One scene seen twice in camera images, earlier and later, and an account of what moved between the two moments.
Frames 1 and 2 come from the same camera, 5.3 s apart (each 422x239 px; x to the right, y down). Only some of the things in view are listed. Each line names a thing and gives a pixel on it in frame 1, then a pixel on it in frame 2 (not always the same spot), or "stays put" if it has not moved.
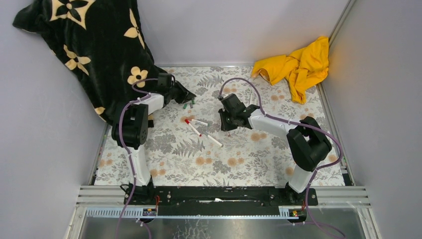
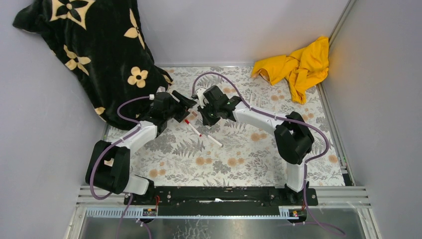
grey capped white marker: x=212 y=139 stays put
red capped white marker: x=188 y=123 stays put
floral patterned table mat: x=188 y=145 stays put
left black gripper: x=184 y=95 → x=183 y=105
